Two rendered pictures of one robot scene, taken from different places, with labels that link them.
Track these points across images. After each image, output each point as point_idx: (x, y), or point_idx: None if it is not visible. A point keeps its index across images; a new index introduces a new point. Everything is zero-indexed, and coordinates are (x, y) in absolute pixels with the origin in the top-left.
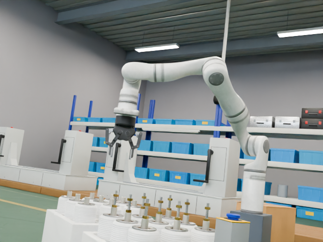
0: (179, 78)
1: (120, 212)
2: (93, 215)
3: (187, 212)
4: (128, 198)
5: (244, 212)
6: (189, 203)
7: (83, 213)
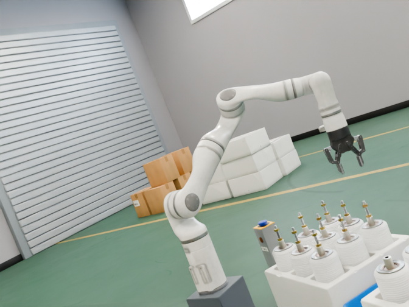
0: (269, 100)
1: (405, 261)
2: None
3: (296, 241)
4: (344, 203)
5: (227, 277)
6: (291, 232)
7: None
